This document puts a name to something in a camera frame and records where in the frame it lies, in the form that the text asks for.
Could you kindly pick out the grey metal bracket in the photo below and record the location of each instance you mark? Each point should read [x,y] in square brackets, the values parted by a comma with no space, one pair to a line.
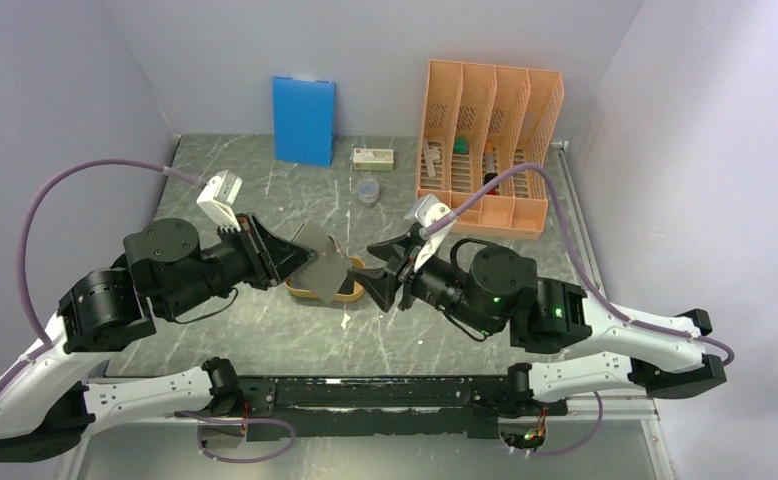
[431,154]

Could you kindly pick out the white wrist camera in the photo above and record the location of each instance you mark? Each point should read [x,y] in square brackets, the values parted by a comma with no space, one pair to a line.
[217,198]
[436,220]

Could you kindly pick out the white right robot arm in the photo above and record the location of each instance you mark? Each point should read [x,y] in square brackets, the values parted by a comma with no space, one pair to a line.
[584,346]

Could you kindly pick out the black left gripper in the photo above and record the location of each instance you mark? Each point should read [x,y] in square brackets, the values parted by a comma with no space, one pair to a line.
[272,259]

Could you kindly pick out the blue upright box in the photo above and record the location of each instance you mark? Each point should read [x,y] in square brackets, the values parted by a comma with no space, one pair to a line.
[303,120]

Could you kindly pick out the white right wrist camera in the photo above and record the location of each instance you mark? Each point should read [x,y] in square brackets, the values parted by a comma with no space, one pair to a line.
[436,220]

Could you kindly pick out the clear round plastic jar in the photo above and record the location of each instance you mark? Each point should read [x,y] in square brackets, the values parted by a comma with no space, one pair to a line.
[368,191]

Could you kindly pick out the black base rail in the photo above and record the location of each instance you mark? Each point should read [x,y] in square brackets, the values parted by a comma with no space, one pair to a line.
[365,406]

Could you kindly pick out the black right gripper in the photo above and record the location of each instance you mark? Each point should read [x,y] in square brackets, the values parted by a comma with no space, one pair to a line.
[383,281]

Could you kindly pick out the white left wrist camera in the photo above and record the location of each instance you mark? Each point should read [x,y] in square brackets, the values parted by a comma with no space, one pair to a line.
[217,198]

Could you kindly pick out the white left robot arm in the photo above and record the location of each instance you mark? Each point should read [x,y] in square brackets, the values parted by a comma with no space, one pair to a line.
[47,403]

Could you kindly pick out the peach desk file organizer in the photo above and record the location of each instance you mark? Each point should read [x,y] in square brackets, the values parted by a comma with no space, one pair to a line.
[479,120]

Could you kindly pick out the green eraser block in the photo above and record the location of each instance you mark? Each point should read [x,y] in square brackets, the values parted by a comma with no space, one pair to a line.
[461,146]

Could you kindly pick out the small green white carton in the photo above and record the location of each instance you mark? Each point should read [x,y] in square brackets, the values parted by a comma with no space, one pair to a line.
[373,159]

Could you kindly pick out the orange grey utility knife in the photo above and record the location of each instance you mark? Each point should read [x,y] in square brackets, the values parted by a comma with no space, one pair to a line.
[490,162]

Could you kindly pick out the aluminium frame rail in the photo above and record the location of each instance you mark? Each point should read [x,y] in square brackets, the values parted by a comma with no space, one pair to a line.
[616,437]

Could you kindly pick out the black red stamp knob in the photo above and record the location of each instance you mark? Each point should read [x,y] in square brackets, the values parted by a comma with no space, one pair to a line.
[491,180]

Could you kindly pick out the orange oval plastic tray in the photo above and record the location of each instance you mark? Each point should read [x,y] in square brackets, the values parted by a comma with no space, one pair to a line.
[356,285]

